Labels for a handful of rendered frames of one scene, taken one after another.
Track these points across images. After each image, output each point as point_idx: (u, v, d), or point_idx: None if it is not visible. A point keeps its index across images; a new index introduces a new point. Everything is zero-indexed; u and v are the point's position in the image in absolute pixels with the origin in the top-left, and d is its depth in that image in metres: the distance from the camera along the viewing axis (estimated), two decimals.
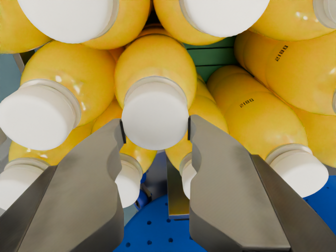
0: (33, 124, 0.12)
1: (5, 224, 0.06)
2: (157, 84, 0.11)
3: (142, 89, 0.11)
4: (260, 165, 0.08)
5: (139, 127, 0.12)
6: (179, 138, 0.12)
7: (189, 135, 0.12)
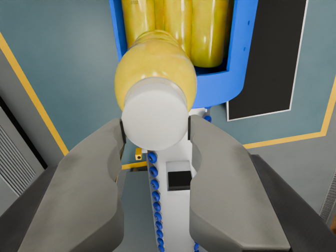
0: None
1: (5, 224, 0.06)
2: (157, 84, 0.11)
3: (142, 89, 0.11)
4: (260, 165, 0.08)
5: (139, 127, 0.12)
6: (179, 138, 0.12)
7: (189, 135, 0.12)
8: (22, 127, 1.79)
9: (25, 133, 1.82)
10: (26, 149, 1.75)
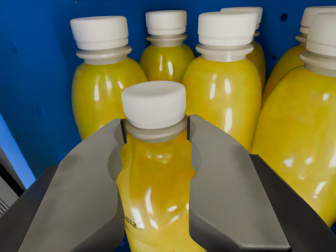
0: None
1: (6, 224, 0.06)
2: None
3: None
4: (260, 165, 0.08)
5: (137, 90, 0.12)
6: (176, 91, 0.11)
7: (188, 135, 0.12)
8: (0, 162, 1.54)
9: (5, 168, 1.57)
10: (4, 189, 1.50)
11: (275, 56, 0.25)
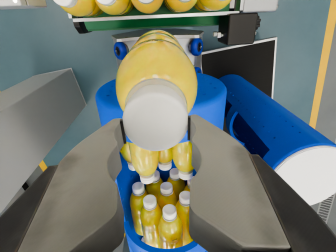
0: (157, 123, 0.12)
1: (5, 224, 0.06)
2: None
3: None
4: (260, 165, 0.08)
5: None
6: None
7: (189, 135, 0.12)
8: None
9: None
10: None
11: None
